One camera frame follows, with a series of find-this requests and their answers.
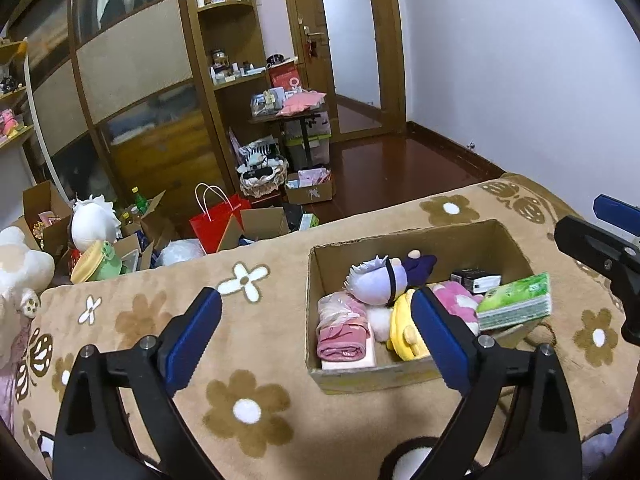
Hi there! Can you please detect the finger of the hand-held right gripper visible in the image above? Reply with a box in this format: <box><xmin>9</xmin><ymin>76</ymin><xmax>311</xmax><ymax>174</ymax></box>
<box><xmin>593</xmin><ymin>194</ymin><xmax>640</xmax><ymax>239</ymax></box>
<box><xmin>554</xmin><ymin>215</ymin><xmax>640</xmax><ymax>292</ymax></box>

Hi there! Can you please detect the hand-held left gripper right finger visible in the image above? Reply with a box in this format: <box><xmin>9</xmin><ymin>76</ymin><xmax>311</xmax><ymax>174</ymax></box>
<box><xmin>410</xmin><ymin>286</ymin><xmax>584</xmax><ymax>480</ymax></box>

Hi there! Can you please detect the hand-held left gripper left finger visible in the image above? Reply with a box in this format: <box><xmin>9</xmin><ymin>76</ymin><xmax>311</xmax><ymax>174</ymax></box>
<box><xmin>52</xmin><ymin>286</ymin><xmax>224</xmax><ymax>480</ymax></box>

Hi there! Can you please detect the pink plush toy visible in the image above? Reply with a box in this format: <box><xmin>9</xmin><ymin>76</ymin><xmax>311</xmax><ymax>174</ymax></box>
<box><xmin>432</xmin><ymin>280</ymin><xmax>483</xmax><ymax>336</ymax></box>

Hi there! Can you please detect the black tissue pack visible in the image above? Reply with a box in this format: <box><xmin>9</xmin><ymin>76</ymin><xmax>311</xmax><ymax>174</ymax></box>
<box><xmin>450</xmin><ymin>267</ymin><xmax>502</xmax><ymax>295</ymax></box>

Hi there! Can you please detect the printed cardboard box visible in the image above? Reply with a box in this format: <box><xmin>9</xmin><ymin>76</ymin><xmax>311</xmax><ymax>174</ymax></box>
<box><xmin>305</xmin><ymin>219</ymin><xmax>556</xmax><ymax>395</ymax></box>

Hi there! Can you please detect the green tissue pack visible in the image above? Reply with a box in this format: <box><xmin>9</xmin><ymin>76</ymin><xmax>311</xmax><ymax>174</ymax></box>
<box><xmin>475</xmin><ymin>272</ymin><xmax>552</xmax><ymax>332</ymax></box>

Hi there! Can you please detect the white-haired plush doll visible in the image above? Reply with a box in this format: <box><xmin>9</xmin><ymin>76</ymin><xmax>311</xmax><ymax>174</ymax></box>
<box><xmin>345</xmin><ymin>254</ymin><xmax>438</xmax><ymax>307</ymax></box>

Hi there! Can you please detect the pink cloth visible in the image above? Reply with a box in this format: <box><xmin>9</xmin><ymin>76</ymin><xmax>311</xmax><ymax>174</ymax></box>
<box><xmin>277</xmin><ymin>90</ymin><xmax>327</xmax><ymax>119</ymax></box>
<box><xmin>316</xmin><ymin>291</ymin><xmax>377</xmax><ymax>372</ymax></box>

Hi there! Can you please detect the beige floral blanket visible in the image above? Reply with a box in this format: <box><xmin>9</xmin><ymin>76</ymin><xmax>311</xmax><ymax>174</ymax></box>
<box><xmin>10</xmin><ymin>172</ymin><xmax>640</xmax><ymax>480</ymax></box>

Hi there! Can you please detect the white fluffy plush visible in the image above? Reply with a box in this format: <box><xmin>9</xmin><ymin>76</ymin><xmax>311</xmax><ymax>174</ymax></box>
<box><xmin>155</xmin><ymin>239</ymin><xmax>206</xmax><ymax>269</ymax></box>

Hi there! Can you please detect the low cardboard box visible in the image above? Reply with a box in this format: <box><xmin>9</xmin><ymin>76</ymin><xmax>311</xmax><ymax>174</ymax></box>
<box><xmin>114</xmin><ymin>234</ymin><xmax>156</xmax><ymax>274</ymax></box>

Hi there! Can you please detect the green frog plush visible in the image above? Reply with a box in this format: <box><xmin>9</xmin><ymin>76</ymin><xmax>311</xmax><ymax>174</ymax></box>
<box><xmin>70</xmin><ymin>240</ymin><xmax>126</xmax><ymax>284</ymax></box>

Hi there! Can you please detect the red paper bag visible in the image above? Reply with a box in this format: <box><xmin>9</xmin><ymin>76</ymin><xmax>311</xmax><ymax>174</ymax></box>
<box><xmin>189</xmin><ymin>183</ymin><xmax>253</xmax><ymax>255</ymax></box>

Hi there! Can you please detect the open cardboard box with bottles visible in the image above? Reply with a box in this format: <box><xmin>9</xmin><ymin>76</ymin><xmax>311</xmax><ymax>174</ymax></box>
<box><xmin>120</xmin><ymin>191</ymin><xmax>182</xmax><ymax>257</ymax></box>

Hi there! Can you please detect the open empty cardboard box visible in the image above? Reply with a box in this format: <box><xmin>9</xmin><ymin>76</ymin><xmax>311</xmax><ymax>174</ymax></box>
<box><xmin>217</xmin><ymin>206</ymin><xmax>291</xmax><ymax>253</ymax></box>

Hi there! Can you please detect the large white-haired plush head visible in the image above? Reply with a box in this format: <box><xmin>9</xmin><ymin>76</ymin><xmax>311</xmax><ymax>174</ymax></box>
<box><xmin>70</xmin><ymin>195</ymin><xmax>123</xmax><ymax>252</ymax></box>

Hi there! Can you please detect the wicker basket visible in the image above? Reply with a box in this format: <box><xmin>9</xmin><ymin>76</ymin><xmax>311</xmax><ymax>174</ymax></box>
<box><xmin>239</xmin><ymin>157</ymin><xmax>291</xmax><ymax>199</ymax></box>

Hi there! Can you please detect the cream teddy bear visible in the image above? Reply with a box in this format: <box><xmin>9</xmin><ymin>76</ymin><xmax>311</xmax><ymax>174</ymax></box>
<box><xmin>0</xmin><ymin>226</ymin><xmax>56</xmax><ymax>361</ymax></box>

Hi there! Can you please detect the small cardboard box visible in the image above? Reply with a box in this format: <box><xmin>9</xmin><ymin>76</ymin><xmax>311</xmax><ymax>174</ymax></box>
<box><xmin>285</xmin><ymin>169</ymin><xmax>334</xmax><ymax>206</ymax></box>

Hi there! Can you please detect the brown cardboard box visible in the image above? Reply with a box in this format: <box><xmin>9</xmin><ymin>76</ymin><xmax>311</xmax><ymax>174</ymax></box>
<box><xmin>11</xmin><ymin>180</ymin><xmax>74</xmax><ymax>263</ymax></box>

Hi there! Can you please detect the striped plush toy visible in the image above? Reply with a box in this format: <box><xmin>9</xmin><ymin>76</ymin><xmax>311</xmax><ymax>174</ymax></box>
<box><xmin>237</xmin><ymin>136</ymin><xmax>282</xmax><ymax>171</ymax></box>

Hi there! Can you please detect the storage box under table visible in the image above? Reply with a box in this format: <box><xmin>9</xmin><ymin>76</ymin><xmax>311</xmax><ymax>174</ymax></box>
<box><xmin>285</xmin><ymin>110</ymin><xmax>332</xmax><ymax>171</ymax></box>

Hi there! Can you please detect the small folding table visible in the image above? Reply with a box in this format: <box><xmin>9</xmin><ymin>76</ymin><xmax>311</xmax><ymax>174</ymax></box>
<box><xmin>249</xmin><ymin>87</ymin><xmax>333</xmax><ymax>172</ymax></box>

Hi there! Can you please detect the wooden wardrobe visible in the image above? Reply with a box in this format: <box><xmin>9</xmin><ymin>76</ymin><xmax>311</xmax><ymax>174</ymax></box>
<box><xmin>0</xmin><ymin>0</ymin><xmax>241</xmax><ymax>203</ymax></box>

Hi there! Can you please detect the red gift box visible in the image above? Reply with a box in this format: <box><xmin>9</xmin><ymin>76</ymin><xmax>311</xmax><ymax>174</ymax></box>
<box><xmin>269</xmin><ymin>62</ymin><xmax>302</xmax><ymax>92</ymax></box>

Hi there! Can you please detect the wooden corner shelf unit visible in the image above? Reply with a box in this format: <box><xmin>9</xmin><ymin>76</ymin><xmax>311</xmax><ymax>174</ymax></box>
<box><xmin>177</xmin><ymin>0</ymin><xmax>282</xmax><ymax>193</ymax></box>

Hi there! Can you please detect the wooden door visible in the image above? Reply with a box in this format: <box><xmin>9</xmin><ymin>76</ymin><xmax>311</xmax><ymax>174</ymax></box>
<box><xmin>280</xmin><ymin>0</ymin><xmax>342</xmax><ymax>137</ymax></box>

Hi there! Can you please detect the wooden door frame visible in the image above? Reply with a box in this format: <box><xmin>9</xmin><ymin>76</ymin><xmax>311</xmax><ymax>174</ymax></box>
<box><xmin>364</xmin><ymin>0</ymin><xmax>407</xmax><ymax>136</ymax></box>

